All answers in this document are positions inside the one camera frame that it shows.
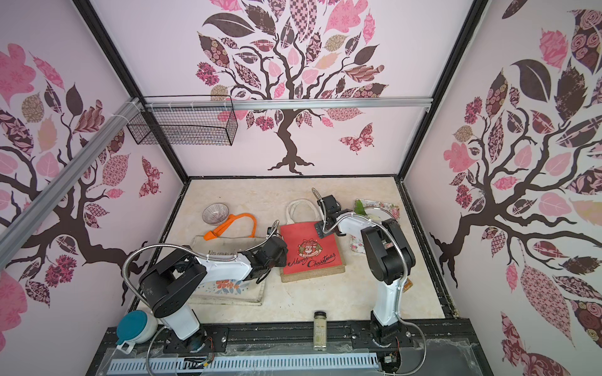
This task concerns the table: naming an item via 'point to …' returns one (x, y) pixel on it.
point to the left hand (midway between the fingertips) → (283, 256)
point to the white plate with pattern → (377, 211)
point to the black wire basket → (209, 120)
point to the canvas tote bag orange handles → (248, 292)
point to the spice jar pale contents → (320, 330)
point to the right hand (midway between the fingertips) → (331, 222)
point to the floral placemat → (357, 243)
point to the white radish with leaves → (360, 208)
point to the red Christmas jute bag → (309, 256)
